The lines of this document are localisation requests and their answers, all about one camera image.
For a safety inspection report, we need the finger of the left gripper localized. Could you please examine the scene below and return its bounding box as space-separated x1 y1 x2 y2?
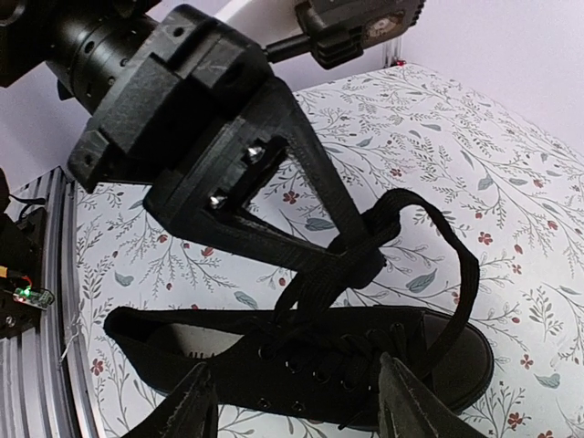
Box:
255 77 402 256
144 118 385 288

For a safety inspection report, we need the front aluminium rail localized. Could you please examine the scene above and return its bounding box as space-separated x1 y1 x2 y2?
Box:
1 168 104 437

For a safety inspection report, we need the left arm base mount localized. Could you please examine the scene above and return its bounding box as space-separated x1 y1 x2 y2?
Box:
1 174 55 339

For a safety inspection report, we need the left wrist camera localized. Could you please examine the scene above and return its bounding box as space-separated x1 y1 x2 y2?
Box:
264 0 425 70

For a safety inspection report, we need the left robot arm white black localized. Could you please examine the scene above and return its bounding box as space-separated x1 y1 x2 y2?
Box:
1 1 417 288

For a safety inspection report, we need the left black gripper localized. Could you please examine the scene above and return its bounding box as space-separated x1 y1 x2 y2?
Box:
68 5 273 193

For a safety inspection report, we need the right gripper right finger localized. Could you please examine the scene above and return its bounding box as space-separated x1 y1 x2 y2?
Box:
378 353 482 438

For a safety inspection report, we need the left aluminium frame post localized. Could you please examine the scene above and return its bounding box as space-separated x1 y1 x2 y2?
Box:
381 37 406 68

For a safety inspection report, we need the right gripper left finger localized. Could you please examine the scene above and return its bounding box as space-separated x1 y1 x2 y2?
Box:
125 363 219 438

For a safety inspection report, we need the black canvas shoe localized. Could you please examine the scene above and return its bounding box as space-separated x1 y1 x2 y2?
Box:
103 305 495 433

